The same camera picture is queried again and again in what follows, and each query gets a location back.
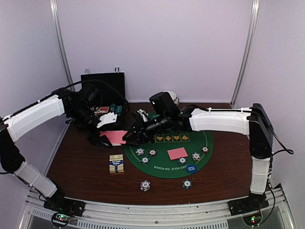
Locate round green poker mat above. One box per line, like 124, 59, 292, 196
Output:
123, 110, 214, 179

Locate blue small blind button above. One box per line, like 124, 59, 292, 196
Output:
186, 165, 197, 174

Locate white ceramic bowl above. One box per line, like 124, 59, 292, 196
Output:
169, 91, 179, 104

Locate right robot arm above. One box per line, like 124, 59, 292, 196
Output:
123, 92, 274, 211

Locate blue tan ten chip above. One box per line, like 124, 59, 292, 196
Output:
135, 147, 145, 156

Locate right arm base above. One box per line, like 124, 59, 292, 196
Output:
228, 197, 269, 216

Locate red-backed card deck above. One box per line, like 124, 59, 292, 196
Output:
100, 130, 127, 146

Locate black poker chip case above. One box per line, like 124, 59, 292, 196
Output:
81, 73, 129, 130

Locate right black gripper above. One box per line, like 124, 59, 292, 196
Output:
123, 113, 171, 144

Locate card pack in case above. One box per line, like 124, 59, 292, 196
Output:
95, 106, 109, 114

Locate gold blue card box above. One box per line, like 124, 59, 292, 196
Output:
109, 154, 124, 174

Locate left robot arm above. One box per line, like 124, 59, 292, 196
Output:
0, 84, 117, 212

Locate green blue chips in case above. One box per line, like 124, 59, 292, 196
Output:
110, 104, 117, 112

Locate green blue chip stack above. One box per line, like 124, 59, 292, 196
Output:
182, 179, 193, 189

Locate red card bottom player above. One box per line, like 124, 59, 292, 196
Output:
167, 147, 188, 160

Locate blue tan chip stack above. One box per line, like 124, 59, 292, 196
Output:
140, 180, 151, 191

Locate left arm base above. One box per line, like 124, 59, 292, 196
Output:
43, 198, 86, 217

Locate green blue chip bottom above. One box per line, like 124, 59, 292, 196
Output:
178, 157, 187, 165

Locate brown black chip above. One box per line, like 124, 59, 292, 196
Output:
201, 146, 209, 154
148, 149, 157, 156

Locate teal chips in case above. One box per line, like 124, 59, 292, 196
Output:
115, 105, 123, 116

